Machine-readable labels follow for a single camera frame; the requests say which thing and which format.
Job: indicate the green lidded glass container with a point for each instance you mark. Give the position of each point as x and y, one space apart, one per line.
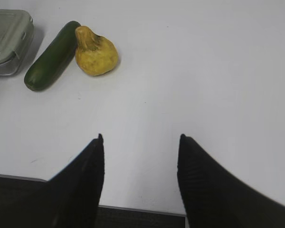
16 34

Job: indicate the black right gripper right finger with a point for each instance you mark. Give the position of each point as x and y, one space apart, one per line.
215 198

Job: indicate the yellow gourd squash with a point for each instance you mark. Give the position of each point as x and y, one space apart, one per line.
95 55

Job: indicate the green cucumber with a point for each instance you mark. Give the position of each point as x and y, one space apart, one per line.
45 71

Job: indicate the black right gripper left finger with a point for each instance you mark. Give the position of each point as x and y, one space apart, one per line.
68 200

